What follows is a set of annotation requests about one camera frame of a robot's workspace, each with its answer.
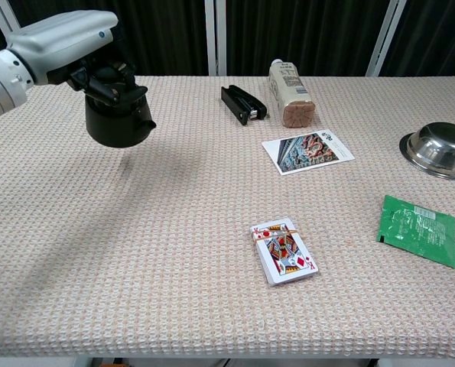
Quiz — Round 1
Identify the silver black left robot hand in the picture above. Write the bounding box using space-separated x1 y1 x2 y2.
5 10 150 106

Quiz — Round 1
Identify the black teapot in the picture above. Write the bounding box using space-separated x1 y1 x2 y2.
84 87 158 148

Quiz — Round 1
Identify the black curtain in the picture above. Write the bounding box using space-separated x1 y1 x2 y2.
0 0 455 76

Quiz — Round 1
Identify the black stapler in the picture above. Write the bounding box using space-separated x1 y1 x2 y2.
220 84 268 126

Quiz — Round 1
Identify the beige drink bottle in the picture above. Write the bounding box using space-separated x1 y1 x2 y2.
268 59 315 129

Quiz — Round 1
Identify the beige waffle tablecloth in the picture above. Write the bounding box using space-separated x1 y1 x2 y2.
0 74 455 359

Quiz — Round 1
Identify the dragon picture postcard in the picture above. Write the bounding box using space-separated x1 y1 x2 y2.
261 128 355 177

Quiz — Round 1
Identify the tan rubber band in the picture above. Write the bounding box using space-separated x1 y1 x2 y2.
252 226 301 240

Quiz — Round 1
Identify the playing card deck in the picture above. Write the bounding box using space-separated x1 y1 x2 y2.
249 217 322 287

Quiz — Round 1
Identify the stainless steel bowl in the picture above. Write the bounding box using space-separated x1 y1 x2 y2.
398 122 455 180

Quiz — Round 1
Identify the green foil packet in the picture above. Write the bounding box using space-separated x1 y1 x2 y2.
375 193 455 271

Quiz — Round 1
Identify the white slanted frame post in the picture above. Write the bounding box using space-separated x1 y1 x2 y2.
366 0 408 76
0 0 21 34

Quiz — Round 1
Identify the white upright frame post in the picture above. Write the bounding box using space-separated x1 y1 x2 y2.
216 0 228 76
204 0 217 76

